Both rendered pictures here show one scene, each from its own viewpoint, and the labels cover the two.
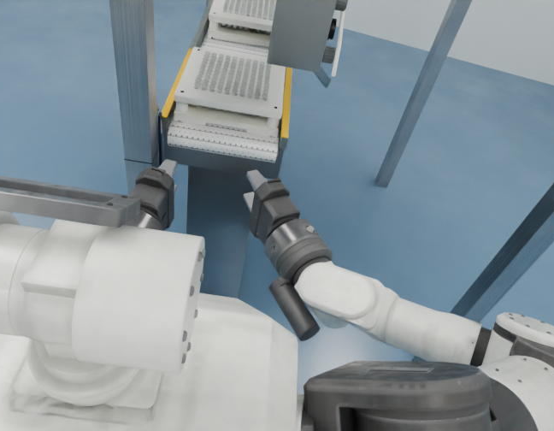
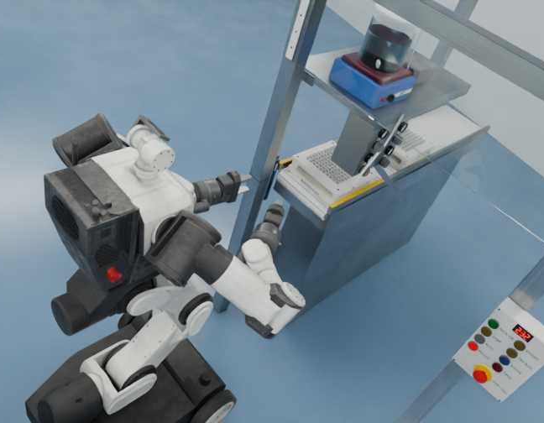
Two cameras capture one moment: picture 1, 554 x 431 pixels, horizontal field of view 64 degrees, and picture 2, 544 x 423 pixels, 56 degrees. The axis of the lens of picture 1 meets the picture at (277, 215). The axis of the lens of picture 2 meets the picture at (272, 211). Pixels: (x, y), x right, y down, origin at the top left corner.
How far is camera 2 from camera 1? 1.03 m
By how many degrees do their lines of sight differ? 30
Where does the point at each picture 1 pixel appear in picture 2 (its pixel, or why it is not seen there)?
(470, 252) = not seen: outside the picture
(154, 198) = (227, 182)
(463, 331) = not seen: hidden behind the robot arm
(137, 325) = (149, 152)
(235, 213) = (304, 250)
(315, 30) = (355, 154)
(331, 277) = (256, 245)
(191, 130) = (290, 178)
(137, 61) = (271, 128)
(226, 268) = not seen: hidden behind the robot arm
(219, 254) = (286, 274)
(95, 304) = (147, 145)
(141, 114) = (264, 154)
